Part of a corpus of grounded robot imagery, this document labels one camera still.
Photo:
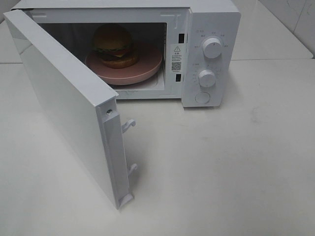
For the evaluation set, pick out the burger with lettuce and cheese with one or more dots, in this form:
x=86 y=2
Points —
x=114 y=46

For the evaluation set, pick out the round white door button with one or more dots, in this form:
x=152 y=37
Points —
x=202 y=98

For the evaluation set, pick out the upper white microwave knob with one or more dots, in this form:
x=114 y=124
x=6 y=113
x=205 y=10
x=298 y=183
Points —
x=212 y=47

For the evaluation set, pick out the lower white microwave knob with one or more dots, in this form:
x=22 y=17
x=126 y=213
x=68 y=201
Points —
x=207 y=78

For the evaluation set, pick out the white microwave knob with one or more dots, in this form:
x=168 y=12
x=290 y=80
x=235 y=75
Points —
x=207 y=78
x=212 y=47

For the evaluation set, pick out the white microwave oven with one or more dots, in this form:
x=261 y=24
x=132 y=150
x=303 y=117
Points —
x=158 y=22

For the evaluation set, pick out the pink round plate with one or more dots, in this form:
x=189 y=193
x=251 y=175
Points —
x=150 y=59

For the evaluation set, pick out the white microwave door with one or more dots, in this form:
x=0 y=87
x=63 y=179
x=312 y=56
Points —
x=79 y=104

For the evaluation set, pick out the white warning label sticker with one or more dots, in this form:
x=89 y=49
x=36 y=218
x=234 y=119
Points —
x=176 y=58

